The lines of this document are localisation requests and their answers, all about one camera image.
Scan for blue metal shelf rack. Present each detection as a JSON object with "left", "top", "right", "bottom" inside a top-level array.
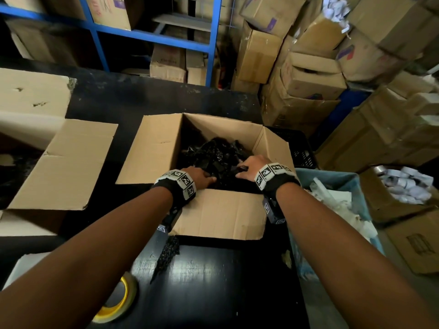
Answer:
[{"left": 0, "top": 0, "right": 224, "bottom": 88}]

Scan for worn taped cardboard box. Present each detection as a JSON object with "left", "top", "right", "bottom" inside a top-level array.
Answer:
[{"left": 0, "top": 67, "right": 119, "bottom": 237}]

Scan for person's right forearm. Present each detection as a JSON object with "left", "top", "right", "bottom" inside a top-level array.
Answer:
[{"left": 276, "top": 183, "right": 439, "bottom": 329}]

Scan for pile of brown cartons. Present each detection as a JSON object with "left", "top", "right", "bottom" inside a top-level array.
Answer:
[{"left": 231, "top": 0, "right": 439, "bottom": 174}]

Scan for yellow tape dispenser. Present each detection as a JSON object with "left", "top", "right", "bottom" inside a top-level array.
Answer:
[{"left": 91, "top": 271, "right": 139, "bottom": 324}]

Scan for shelved brown cartons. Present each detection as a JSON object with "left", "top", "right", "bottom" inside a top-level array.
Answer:
[{"left": 0, "top": 0, "right": 220, "bottom": 85}]

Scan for blue waste bin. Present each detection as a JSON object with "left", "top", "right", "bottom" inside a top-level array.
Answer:
[{"left": 288, "top": 167, "right": 385, "bottom": 281}]

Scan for person's left forearm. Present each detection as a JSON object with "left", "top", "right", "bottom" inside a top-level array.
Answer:
[{"left": 0, "top": 186, "right": 174, "bottom": 329}]

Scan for carton holding paper rolls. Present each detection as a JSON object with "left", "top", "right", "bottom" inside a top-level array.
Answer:
[{"left": 358, "top": 164, "right": 439, "bottom": 225}]

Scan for heap of white paper rolls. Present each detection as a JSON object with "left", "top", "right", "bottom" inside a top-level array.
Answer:
[
  {"left": 379, "top": 166, "right": 434, "bottom": 205},
  {"left": 322, "top": 0, "right": 352, "bottom": 33}
]

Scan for grey stool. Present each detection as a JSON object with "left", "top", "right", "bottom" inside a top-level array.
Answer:
[{"left": 152, "top": 12, "right": 213, "bottom": 35}]

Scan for stack of white label sheets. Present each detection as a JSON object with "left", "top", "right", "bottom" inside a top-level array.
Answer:
[{"left": 1, "top": 251, "right": 52, "bottom": 292}]

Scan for person's right hand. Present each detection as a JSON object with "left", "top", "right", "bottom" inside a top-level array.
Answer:
[{"left": 235, "top": 154, "right": 272, "bottom": 184}]

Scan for printed floor carton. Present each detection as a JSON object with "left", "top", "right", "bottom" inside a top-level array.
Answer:
[{"left": 384, "top": 208, "right": 439, "bottom": 275}]

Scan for person's left hand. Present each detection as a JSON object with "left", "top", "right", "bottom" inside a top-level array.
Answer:
[{"left": 180, "top": 166, "right": 217, "bottom": 191}]

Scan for blue metal beam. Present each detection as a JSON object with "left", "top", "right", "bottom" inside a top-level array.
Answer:
[{"left": 310, "top": 88, "right": 373, "bottom": 151}]

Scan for black white marker wristband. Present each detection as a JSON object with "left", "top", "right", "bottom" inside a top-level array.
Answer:
[
  {"left": 150, "top": 169, "right": 197, "bottom": 209},
  {"left": 253, "top": 162, "right": 302, "bottom": 199}
]

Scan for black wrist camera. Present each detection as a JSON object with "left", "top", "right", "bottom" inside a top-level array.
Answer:
[
  {"left": 262, "top": 196, "right": 287, "bottom": 226},
  {"left": 157, "top": 205, "right": 184, "bottom": 234}
]

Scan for small cardboard box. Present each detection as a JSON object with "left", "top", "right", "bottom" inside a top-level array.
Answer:
[{"left": 115, "top": 112, "right": 297, "bottom": 241}]

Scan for black plastic crate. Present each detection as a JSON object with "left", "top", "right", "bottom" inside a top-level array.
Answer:
[{"left": 267, "top": 126, "right": 318, "bottom": 170}]

